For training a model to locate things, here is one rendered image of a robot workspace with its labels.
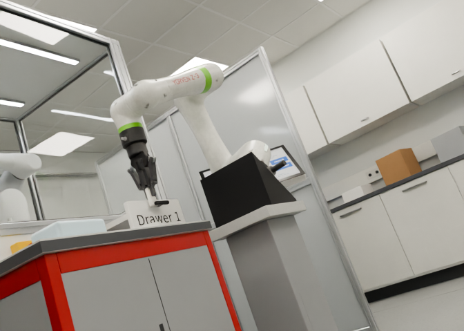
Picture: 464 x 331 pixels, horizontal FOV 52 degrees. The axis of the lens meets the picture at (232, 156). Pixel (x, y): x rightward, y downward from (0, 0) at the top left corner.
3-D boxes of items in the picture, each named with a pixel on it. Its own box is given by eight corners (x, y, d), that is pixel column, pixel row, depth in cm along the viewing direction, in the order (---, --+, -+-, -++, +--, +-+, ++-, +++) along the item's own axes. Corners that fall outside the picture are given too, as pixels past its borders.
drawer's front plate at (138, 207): (186, 225, 182) (178, 198, 185) (135, 231, 157) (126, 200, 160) (183, 227, 183) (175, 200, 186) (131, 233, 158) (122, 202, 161)
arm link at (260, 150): (245, 197, 195) (253, 168, 210) (271, 180, 186) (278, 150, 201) (221, 178, 191) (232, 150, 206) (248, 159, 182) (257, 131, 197)
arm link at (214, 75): (215, 94, 214) (199, 72, 215) (233, 78, 207) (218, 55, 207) (192, 102, 199) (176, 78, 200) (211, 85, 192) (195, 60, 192)
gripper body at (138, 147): (120, 150, 173) (127, 173, 171) (137, 140, 169) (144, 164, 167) (134, 151, 179) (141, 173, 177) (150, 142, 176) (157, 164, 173)
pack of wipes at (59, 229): (82, 247, 119) (78, 230, 120) (109, 233, 115) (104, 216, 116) (32, 253, 106) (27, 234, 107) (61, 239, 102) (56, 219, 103)
